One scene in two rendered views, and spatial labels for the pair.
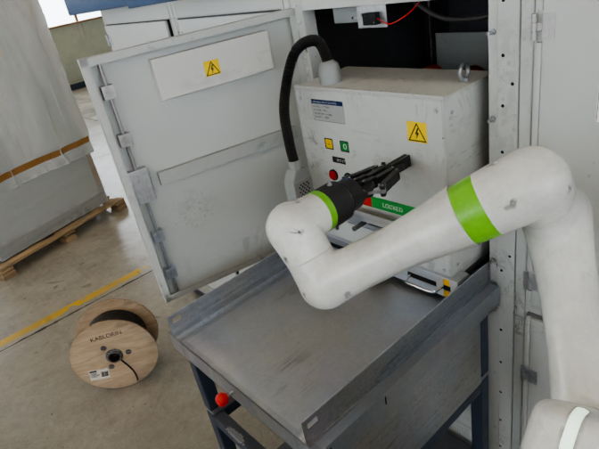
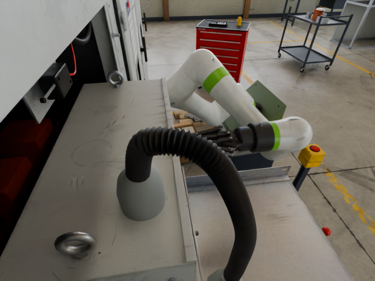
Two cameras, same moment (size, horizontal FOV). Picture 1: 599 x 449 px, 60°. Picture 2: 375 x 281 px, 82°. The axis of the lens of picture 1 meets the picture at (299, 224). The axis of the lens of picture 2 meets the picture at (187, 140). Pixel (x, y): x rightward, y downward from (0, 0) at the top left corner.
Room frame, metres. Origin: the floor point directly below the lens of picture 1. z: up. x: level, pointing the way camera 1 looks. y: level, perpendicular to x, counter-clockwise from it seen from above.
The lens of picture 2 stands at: (1.56, -0.02, 1.65)
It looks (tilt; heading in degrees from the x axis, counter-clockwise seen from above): 40 degrees down; 208
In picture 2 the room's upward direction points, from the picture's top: straight up
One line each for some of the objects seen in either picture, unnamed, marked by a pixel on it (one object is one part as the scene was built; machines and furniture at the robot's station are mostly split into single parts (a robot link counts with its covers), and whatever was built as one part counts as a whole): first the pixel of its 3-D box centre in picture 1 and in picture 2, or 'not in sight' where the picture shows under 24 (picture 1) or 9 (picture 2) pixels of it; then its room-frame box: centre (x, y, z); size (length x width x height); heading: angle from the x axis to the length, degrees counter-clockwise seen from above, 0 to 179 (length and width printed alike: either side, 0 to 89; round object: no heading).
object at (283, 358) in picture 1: (330, 317); (236, 245); (1.14, -0.03, 0.82); 0.68 x 0.62 x 0.06; 127
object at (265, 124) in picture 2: (332, 206); (257, 138); (1.00, -0.08, 1.23); 0.09 x 0.06 x 0.12; 37
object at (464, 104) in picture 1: (425, 146); (79, 213); (1.42, -0.41, 1.15); 0.51 x 0.50 x 0.48; 127
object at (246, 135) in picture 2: (355, 191); (234, 139); (1.05, -0.14, 1.23); 0.09 x 0.08 x 0.07; 127
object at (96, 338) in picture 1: (116, 343); not in sight; (2.07, 1.00, 0.20); 0.40 x 0.22 x 0.40; 98
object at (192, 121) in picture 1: (225, 157); not in sight; (1.51, 0.18, 1.21); 0.63 x 0.07 x 0.74; 115
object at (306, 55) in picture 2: not in sight; (309, 38); (-3.40, -0.07, 0.48); 0.90 x 0.60 x 0.96; 40
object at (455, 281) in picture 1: (381, 257); not in sight; (1.28, -0.22, 0.90); 0.54 x 0.05 x 0.06; 37
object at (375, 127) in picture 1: (368, 181); not in sight; (1.27, -0.20, 1.15); 0.48 x 0.01 x 0.48; 37
